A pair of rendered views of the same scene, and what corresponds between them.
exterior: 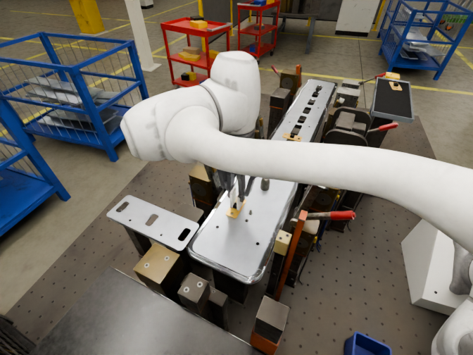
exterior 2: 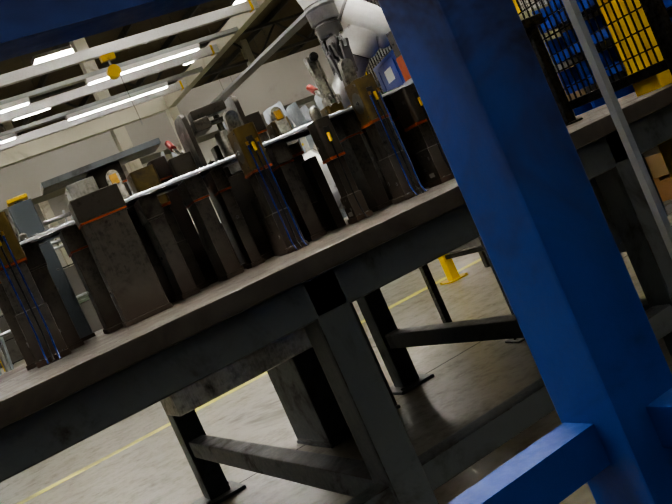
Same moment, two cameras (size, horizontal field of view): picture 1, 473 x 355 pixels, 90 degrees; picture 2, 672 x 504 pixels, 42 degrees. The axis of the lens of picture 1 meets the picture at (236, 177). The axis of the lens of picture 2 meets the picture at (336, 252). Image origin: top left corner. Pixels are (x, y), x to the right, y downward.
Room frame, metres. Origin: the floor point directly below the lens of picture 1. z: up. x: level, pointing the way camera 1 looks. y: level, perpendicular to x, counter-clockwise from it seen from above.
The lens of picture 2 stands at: (2.46, 1.60, 0.77)
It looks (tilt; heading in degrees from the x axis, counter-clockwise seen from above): 3 degrees down; 224
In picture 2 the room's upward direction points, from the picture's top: 24 degrees counter-clockwise
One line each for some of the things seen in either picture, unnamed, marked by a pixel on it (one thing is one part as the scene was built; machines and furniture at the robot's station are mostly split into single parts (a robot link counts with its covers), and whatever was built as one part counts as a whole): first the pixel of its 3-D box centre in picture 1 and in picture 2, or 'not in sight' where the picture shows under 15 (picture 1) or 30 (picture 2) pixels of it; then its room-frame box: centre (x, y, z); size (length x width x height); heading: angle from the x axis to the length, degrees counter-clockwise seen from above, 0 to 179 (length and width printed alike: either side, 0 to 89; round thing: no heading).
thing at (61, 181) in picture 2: (392, 96); (100, 166); (0.95, -0.65, 1.16); 0.37 x 0.14 x 0.02; 154
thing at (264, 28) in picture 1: (257, 32); not in sight; (5.10, -0.40, 0.49); 0.81 x 0.46 x 0.97; 149
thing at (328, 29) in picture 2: not in sight; (333, 38); (0.49, 0.00, 1.20); 0.08 x 0.07 x 0.09; 64
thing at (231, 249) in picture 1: (291, 135); (207, 169); (0.91, -0.25, 1.00); 1.38 x 0.22 x 0.02; 154
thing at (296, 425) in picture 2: not in sight; (311, 344); (0.34, -0.79, 0.33); 0.31 x 0.31 x 0.66; 71
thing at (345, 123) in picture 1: (332, 174); (236, 183); (0.71, -0.39, 0.94); 0.18 x 0.13 x 0.49; 154
